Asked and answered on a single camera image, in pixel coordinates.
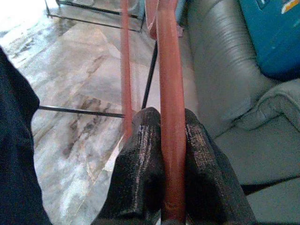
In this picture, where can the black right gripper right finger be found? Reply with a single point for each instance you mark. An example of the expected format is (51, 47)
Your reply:
(206, 175)

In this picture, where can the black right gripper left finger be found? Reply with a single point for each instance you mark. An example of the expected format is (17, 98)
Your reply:
(140, 168)

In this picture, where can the pink plastic hanger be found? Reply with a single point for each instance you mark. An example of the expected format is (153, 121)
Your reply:
(171, 117)

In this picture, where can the black metal drying rack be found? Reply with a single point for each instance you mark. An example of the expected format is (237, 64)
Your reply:
(82, 110)

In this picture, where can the dark green sofa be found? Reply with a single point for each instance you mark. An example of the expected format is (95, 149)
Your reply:
(222, 70)

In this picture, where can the navy blue garment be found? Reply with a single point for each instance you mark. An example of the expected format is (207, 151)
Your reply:
(16, 140)

